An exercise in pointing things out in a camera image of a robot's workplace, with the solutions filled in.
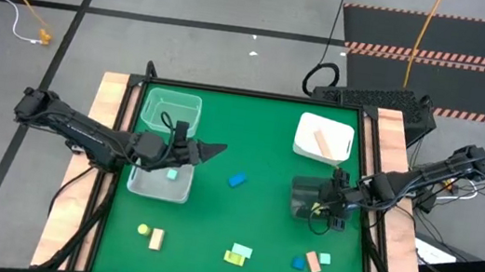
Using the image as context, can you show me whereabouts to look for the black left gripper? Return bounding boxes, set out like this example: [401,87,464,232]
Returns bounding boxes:
[133,130,229,182]

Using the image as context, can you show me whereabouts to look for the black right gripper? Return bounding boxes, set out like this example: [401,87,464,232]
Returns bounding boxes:
[312,164,364,235]

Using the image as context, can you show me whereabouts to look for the blue rectangular block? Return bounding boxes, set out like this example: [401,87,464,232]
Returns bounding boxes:
[226,169,249,190]

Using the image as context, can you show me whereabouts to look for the blue cylinder block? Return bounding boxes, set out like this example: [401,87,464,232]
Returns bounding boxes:
[290,254,307,272]

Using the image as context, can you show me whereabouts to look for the natural wood rectangular block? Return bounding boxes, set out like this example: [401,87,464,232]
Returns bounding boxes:
[148,227,167,252]

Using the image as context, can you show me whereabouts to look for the mint rectangular block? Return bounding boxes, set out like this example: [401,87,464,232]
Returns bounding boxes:
[229,242,254,260]

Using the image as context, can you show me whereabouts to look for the smoky dark plastic bin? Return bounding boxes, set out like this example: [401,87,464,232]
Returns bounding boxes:
[286,173,359,229]

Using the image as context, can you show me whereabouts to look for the clear plastic bin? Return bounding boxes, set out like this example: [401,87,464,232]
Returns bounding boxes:
[137,86,205,140]

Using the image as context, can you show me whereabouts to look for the frosted grey plastic bin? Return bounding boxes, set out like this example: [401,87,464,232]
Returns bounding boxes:
[125,154,196,206]

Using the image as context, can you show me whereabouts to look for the white plastic bin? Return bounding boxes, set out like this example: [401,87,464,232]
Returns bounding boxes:
[290,110,357,168]

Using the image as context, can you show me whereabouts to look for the wooden table side board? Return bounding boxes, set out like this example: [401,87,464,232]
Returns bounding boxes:
[348,106,451,272]
[29,64,143,272]

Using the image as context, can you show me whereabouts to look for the black floor mat striped edge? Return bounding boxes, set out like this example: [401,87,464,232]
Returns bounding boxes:
[337,0,485,66]
[339,48,485,125]

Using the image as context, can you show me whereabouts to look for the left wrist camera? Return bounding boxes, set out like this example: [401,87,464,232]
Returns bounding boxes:
[172,120,192,148]

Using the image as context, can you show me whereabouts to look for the black table frame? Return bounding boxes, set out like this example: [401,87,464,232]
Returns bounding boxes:
[73,54,423,272]

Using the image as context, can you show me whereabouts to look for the black hanging cable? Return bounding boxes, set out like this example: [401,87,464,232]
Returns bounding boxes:
[301,0,352,102]

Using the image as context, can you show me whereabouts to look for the yellow hanging cable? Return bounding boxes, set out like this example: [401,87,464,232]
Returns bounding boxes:
[401,0,445,94]

